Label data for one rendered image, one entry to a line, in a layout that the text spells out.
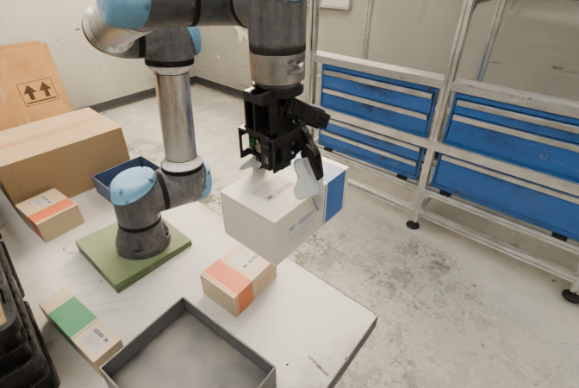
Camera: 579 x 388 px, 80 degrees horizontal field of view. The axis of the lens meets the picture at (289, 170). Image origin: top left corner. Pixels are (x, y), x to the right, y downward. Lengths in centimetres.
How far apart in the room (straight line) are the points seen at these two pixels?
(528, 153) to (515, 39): 97
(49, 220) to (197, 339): 65
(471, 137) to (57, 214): 179
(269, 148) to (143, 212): 58
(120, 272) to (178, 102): 48
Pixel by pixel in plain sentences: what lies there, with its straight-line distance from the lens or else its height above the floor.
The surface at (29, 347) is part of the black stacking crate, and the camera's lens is 88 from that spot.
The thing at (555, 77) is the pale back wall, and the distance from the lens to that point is 270.
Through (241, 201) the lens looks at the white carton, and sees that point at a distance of 54.
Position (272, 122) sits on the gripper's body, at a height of 126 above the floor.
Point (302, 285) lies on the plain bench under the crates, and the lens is 98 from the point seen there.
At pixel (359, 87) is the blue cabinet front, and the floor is 79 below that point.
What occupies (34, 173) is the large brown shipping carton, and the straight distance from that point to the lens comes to 142.
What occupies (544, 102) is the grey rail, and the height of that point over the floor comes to 93.
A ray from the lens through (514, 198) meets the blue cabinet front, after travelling 205.
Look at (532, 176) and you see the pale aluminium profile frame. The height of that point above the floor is 59.
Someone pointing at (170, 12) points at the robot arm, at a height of 140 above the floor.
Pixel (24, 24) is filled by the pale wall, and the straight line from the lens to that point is 397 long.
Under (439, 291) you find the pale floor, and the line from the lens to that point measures 201.
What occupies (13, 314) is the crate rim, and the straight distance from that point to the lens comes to 80.
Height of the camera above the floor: 146
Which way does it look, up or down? 32 degrees down
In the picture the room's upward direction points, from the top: straight up
